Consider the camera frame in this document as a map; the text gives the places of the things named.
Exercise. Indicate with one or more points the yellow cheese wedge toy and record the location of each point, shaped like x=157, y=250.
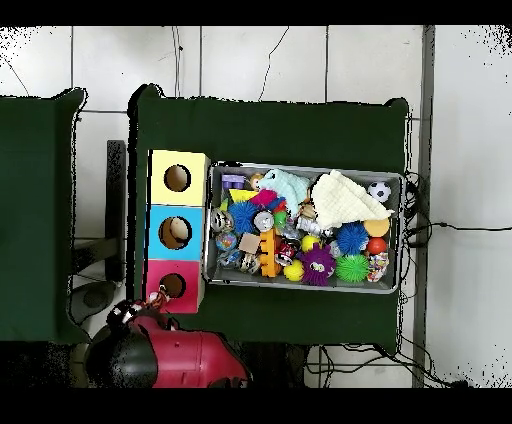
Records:
x=242, y=195

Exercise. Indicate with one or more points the cream knitted cloth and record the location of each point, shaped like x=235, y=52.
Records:
x=344, y=200

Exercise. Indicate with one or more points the blue spiky rubber ball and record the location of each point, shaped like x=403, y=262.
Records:
x=243, y=216
x=352, y=238

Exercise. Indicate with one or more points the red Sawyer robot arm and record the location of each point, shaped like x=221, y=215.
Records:
x=180, y=356

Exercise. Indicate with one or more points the orange building block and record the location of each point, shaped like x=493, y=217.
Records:
x=270, y=254

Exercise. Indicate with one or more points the orange striped tiger plush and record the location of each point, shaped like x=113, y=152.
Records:
x=158, y=299

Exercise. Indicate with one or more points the small soccer ball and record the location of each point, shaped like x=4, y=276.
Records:
x=379, y=191

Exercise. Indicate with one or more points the green cloth side table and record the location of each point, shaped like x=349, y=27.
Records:
x=32, y=220

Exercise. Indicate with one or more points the shallow metal mesh bin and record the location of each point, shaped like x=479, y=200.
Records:
x=360, y=176

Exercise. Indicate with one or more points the orange rubber ball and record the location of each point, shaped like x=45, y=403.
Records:
x=376, y=246

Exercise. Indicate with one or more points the mint knitted cloth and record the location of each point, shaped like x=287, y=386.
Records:
x=288, y=186

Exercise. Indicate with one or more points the green spiky rubber ball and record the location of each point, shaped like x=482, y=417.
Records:
x=352, y=268

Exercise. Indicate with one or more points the dark green table cloth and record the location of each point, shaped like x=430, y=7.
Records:
x=260, y=128

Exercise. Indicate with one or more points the purple spiky monster toy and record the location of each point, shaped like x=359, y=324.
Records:
x=318, y=264

